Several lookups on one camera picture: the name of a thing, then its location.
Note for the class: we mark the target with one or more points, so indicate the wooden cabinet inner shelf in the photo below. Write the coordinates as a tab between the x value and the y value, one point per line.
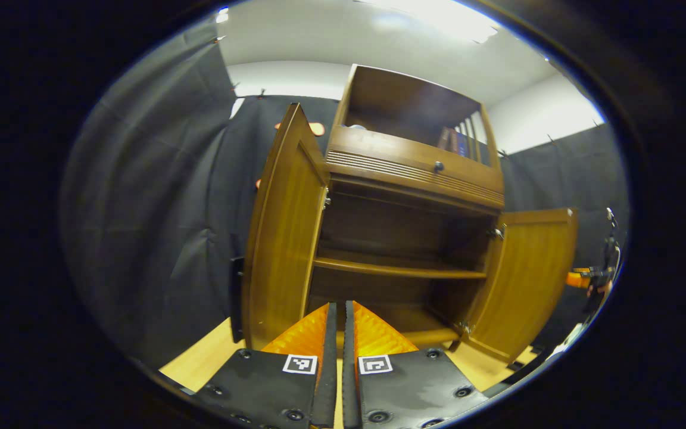
390	269

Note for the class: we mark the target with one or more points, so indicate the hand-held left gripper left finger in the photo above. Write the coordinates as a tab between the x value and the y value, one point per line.
331	357

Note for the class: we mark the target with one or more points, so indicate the large ceiling light panel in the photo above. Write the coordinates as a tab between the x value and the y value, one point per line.
432	15

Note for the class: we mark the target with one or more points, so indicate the dark brown book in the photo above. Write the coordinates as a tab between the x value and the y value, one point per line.
444	138

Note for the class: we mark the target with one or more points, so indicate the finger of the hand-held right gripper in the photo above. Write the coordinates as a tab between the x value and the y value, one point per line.
578	279

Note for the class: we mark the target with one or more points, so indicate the wooden cabinet door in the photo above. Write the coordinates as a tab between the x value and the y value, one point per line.
283	238
527	274

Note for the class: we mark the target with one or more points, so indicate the small ceiling light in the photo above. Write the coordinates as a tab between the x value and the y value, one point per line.
223	15

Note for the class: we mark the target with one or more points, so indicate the blue book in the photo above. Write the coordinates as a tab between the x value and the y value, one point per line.
462	145

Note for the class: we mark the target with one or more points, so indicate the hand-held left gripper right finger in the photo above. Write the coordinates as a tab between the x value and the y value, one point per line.
349	369

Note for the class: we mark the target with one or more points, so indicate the black backdrop cloth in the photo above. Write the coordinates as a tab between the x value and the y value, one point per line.
140	208

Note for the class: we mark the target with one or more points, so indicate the wooden double-door shoe cabinet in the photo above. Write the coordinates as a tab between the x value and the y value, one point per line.
402	101

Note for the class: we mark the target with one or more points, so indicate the wooden cabinet drawer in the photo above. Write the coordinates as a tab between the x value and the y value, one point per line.
390	155

